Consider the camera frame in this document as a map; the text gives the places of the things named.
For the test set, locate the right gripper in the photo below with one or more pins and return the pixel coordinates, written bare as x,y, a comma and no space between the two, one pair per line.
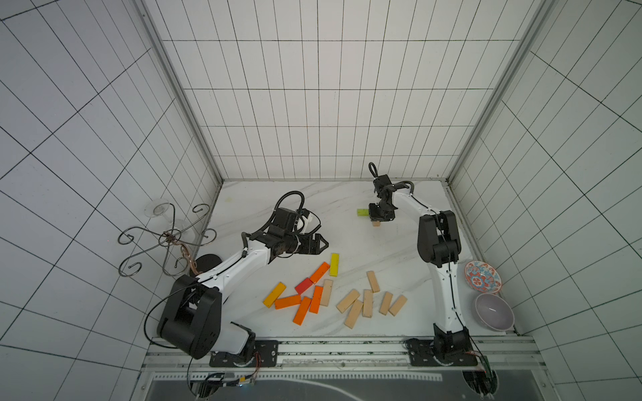
378,215

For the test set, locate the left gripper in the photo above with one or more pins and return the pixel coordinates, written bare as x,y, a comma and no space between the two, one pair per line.
307,249

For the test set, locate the natural block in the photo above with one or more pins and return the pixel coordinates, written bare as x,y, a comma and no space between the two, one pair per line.
373,282
368,300
386,303
326,294
399,303

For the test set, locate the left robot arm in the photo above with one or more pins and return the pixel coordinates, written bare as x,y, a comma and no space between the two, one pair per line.
193,319

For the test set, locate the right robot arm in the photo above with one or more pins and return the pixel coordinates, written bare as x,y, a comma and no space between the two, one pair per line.
439,246

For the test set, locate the orange block upper diagonal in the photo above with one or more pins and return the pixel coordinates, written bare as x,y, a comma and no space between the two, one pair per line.
320,272

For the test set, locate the yellow-green block upper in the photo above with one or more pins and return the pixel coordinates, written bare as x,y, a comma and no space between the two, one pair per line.
334,265

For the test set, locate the natural block beside orange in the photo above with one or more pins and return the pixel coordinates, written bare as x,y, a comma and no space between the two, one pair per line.
326,294

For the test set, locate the red wooden block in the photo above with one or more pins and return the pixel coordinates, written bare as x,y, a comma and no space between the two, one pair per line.
303,286

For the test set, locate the yellow-orange wooden block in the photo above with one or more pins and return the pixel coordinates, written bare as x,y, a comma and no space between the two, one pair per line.
274,295

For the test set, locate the orange block upright middle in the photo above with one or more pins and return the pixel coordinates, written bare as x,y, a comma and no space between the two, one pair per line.
316,299

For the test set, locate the long orange block bottom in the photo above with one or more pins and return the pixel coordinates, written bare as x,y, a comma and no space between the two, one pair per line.
302,311

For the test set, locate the orange block lying horizontal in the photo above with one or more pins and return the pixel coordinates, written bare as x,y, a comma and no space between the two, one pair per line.
285,302

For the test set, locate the dark oval stand base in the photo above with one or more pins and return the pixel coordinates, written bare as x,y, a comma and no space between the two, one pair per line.
207,262

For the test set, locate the patterned red blue plate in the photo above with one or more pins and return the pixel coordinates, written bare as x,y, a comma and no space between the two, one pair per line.
482,277

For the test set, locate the lilac bowl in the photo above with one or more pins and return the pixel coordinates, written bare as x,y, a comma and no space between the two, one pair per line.
494,312

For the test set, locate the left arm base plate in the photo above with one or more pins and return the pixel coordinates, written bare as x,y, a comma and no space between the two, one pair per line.
262,352

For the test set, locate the aluminium mounting rail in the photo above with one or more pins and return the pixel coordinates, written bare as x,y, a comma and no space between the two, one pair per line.
346,358

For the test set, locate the ornate metal wire stand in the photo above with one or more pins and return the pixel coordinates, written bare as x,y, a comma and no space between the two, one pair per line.
177,258

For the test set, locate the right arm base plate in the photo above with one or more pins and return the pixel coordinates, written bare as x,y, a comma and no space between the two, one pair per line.
438,354

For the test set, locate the electronics board with wires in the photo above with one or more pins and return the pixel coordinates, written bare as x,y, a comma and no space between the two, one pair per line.
203,389

